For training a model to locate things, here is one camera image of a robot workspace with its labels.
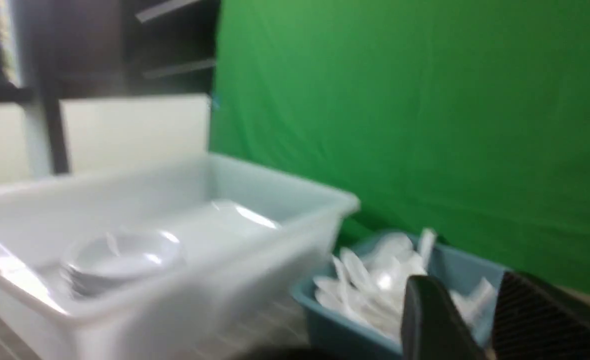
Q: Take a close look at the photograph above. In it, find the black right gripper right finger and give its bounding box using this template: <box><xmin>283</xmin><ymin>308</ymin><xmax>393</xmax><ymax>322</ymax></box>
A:
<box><xmin>491</xmin><ymin>271</ymin><xmax>590</xmax><ymax>360</ymax></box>

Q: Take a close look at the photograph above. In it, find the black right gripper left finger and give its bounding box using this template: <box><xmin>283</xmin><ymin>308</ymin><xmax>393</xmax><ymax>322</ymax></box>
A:
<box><xmin>400</xmin><ymin>275</ymin><xmax>487</xmax><ymax>360</ymax></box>

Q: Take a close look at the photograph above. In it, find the white spoon right front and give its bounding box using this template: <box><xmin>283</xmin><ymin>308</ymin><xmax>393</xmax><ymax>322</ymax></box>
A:
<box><xmin>333</xmin><ymin>248</ymin><xmax>379</xmax><ymax>303</ymax></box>

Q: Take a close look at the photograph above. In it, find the teal plastic bin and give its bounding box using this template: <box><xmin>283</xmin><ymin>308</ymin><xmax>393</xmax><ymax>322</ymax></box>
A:
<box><xmin>292</xmin><ymin>231</ymin><xmax>507</xmax><ymax>360</ymax></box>

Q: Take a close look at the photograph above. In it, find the green backdrop cloth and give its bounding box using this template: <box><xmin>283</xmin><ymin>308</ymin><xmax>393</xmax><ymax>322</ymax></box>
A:
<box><xmin>210</xmin><ymin>0</ymin><xmax>590</xmax><ymax>294</ymax></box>

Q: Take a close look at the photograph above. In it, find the stack of white square plates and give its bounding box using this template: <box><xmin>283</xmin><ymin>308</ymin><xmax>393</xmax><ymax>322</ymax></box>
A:
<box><xmin>163</xmin><ymin>199</ymin><xmax>281</xmax><ymax>251</ymax></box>

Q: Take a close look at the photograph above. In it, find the large white plastic bin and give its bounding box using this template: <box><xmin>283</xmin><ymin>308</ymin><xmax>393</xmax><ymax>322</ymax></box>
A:
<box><xmin>0</xmin><ymin>153</ymin><xmax>360</xmax><ymax>360</ymax></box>

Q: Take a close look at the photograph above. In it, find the stack of white bowls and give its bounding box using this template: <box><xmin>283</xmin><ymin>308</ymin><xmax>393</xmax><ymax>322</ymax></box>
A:
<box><xmin>59</xmin><ymin>229</ymin><xmax>185</xmax><ymax>298</ymax></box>

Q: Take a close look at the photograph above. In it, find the dark shelving unit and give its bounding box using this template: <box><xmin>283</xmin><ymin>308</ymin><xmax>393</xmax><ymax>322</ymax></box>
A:
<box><xmin>0</xmin><ymin>0</ymin><xmax>222</xmax><ymax>177</ymax></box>

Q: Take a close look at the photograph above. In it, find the white spoon handle upright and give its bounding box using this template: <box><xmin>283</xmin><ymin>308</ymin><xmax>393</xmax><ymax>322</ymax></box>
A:
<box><xmin>417</xmin><ymin>228</ymin><xmax>437</xmax><ymax>273</ymax></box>

